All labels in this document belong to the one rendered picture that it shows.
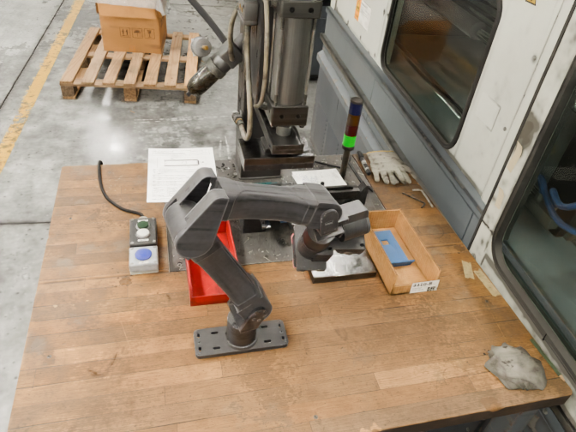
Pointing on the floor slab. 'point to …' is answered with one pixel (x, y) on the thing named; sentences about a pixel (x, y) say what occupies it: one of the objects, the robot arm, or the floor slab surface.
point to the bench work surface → (171, 421)
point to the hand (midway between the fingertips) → (302, 258)
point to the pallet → (95, 57)
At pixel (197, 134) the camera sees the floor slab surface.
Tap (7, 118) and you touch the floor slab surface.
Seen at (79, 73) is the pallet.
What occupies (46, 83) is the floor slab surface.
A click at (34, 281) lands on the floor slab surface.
